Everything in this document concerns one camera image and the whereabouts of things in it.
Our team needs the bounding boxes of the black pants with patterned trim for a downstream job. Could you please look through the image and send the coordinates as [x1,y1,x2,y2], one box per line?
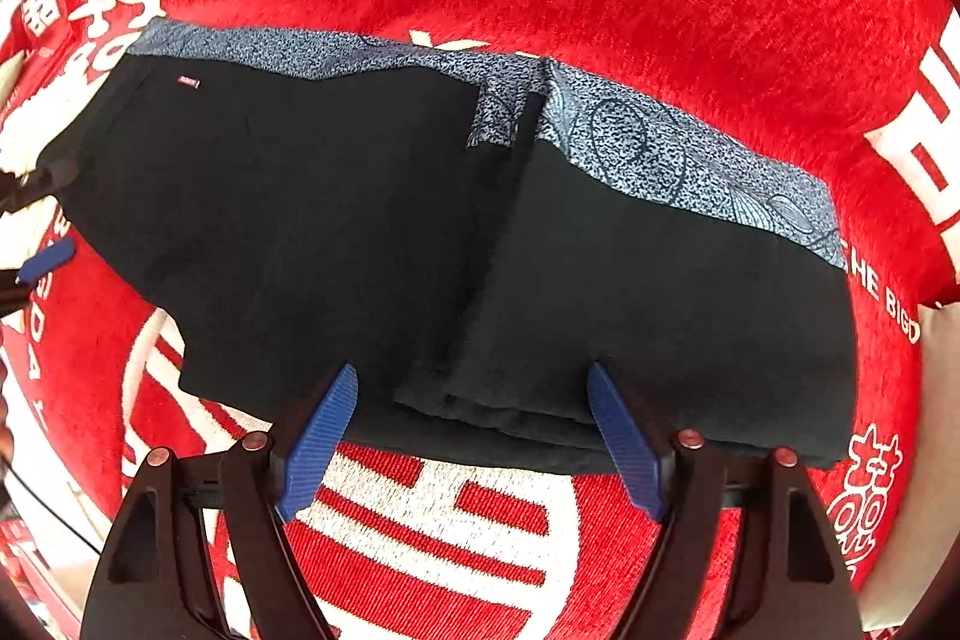
[34,17,860,472]

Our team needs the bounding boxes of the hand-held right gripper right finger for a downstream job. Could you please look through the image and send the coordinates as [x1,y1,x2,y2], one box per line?
[587,361,863,640]

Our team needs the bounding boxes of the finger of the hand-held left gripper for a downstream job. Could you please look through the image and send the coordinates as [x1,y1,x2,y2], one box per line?
[0,237,78,313]
[0,162,74,215]

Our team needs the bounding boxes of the black cable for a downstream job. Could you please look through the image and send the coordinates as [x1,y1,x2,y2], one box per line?
[0,466,104,555]

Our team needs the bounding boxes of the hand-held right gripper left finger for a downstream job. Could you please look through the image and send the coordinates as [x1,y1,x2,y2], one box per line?
[79,362,359,640]

